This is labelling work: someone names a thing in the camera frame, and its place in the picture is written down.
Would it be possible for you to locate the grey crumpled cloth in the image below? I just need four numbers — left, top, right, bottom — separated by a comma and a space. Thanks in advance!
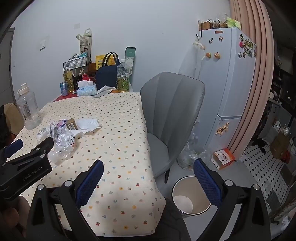
96, 86, 117, 96

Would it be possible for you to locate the small brown box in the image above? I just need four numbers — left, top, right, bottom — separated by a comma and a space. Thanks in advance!
66, 118, 78, 130

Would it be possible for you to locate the orange and white box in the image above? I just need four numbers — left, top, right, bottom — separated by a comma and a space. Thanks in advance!
212, 148, 236, 171

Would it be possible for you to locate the white round waste bin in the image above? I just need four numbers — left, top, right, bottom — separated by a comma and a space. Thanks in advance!
171, 176, 212, 217

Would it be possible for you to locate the floral print tablecloth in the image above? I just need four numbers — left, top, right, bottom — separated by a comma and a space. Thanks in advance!
6, 92, 166, 237

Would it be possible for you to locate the hanging white mesh bag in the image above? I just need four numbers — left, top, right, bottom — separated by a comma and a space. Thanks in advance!
185, 37, 206, 77

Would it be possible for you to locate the brown cardboard box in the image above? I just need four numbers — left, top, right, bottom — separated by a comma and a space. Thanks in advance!
270, 132, 289, 160

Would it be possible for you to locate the navy lunch bag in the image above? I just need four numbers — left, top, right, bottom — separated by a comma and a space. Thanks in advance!
95, 52, 122, 90

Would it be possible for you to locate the yellow snack packet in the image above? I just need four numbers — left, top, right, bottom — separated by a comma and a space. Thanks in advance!
95, 54, 109, 69

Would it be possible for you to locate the white refrigerator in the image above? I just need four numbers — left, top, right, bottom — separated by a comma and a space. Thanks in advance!
192, 27, 257, 164

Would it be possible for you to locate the black wire basket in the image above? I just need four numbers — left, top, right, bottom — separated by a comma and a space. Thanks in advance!
63, 57, 90, 70

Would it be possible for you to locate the white paper bag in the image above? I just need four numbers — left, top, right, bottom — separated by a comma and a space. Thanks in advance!
77, 29, 92, 56

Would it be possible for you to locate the green card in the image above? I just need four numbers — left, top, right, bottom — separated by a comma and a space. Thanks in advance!
227, 17, 241, 29

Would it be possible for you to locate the clear water jug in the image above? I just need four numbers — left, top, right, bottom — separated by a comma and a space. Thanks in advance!
16, 83, 42, 130

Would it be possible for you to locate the pink curtain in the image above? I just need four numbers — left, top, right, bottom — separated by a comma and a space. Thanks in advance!
228, 0, 276, 160

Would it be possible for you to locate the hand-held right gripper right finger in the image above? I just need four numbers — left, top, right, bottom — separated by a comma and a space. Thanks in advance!
193, 158, 271, 241

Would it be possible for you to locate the figurine magnet cluster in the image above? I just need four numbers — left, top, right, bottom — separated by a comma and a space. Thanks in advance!
216, 122, 230, 136

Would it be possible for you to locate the large white tissue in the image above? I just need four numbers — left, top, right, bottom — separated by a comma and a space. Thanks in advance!
76, 118, 102, 135

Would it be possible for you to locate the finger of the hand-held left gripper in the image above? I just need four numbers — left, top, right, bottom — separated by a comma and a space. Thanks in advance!
30, 136, 54, 160
4, 138, 24, 159

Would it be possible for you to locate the white paper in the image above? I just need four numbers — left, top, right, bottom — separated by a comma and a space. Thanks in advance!
49, 120, 61, 141

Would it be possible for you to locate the grey upholstered chair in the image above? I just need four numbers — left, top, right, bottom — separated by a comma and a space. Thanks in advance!
140, 72, 205, 184

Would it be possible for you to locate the kitchen counter cabinet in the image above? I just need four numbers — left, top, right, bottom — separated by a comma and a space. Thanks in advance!
266, 58, 296, 116

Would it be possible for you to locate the red table runner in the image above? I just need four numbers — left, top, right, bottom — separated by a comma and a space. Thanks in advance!
50, 91, 78, 103

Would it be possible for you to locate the plastic wrapper with red label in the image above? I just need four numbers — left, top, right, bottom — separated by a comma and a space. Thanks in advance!
57, 128, 85, 153

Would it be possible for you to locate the person's left hand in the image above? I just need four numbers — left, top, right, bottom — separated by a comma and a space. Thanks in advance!
0, 196, 31, 241

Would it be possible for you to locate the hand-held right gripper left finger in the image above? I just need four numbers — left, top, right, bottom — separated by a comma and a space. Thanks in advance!
26, 159, 104, 241

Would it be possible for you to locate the clear plastic bag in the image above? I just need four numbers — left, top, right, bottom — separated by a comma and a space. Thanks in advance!
178, 133, 212, 172

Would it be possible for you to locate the tall green box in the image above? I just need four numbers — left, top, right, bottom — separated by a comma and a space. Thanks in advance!
125, 47, 136, 77

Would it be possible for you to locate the blue tissue pack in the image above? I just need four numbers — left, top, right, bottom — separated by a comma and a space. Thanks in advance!
76, 81, 97, 96

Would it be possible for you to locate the large green tea bottle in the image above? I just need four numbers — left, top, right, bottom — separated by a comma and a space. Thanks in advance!
117, 59, 130, 93

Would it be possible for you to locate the person's dark-clothed leg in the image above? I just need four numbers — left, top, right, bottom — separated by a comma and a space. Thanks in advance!
153, 197, 192, 241

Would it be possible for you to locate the cluster of fridge magnets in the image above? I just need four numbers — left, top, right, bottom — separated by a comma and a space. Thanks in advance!
238, 34, 257, 59

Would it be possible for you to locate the tan fabric bag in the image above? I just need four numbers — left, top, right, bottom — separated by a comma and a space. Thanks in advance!
3, 103, 25, 135

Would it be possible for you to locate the black cloth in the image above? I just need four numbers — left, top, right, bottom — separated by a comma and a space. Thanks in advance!
252, 138, 269, 153

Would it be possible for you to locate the clear plastic film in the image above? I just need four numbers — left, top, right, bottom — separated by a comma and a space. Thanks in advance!
47, 148, 74, 165

